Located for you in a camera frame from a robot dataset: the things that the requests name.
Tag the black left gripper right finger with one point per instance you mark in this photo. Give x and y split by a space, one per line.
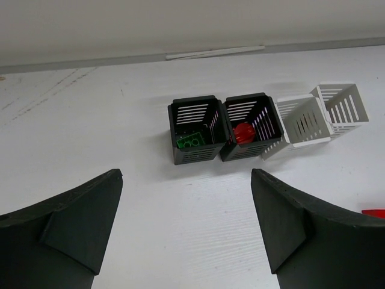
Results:
311 243

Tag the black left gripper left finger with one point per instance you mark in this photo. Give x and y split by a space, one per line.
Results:
60 242

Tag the small red lego brick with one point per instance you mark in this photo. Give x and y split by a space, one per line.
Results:
379 213

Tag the red round lego piece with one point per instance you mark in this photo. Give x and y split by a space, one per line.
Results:
244 133

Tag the white slotted bin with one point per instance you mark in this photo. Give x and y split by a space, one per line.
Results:
304 127
343 107

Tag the white slotted bin far right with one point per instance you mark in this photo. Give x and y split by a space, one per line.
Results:
343 107

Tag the black slotted bin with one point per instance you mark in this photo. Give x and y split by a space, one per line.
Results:
202 114
253 125

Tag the green lego brick in bin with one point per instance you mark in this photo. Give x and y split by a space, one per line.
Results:
192 140

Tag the black slotted bin far left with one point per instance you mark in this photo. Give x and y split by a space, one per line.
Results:
202 114

